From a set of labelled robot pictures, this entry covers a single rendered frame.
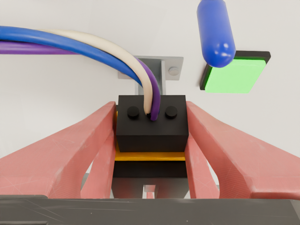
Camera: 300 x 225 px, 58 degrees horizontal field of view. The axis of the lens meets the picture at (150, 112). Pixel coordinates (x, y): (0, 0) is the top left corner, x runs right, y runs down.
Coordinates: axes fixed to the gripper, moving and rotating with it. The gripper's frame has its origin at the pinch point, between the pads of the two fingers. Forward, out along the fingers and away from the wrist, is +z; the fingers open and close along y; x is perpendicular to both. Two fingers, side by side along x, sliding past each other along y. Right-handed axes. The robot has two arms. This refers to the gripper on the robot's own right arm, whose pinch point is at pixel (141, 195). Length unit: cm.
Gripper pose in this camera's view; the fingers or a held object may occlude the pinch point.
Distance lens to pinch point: 27.3
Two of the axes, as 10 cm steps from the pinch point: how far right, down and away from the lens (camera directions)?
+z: 0.1, -7.5, 6.6
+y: -10.0, -0.3, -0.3
